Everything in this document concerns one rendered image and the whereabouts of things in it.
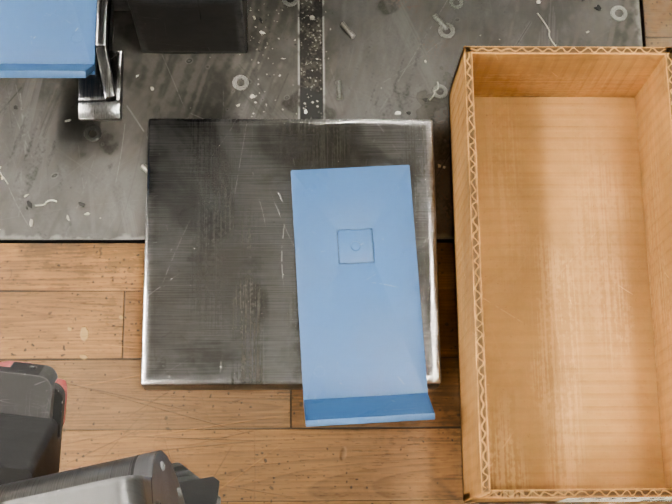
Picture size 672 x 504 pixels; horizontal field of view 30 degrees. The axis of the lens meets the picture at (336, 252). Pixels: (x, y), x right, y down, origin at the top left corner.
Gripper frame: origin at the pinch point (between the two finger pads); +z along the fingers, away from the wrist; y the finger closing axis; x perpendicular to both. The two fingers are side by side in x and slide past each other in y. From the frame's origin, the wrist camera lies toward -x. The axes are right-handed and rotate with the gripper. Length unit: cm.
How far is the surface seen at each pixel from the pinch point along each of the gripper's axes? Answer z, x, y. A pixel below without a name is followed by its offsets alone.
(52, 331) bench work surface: 12.5, 0.7, -0.5
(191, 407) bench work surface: 10.4, -7.9, -3.4
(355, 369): 9.3, -16.9, 0.5
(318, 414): 6.2, -15.0, -1.3
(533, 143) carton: 18.1, -26.5, 13.2
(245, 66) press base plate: 20.8, -8.5, 15.3
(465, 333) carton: 9.4, -22.8, 3.3
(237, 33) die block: 18.5, -7.9, 17.4
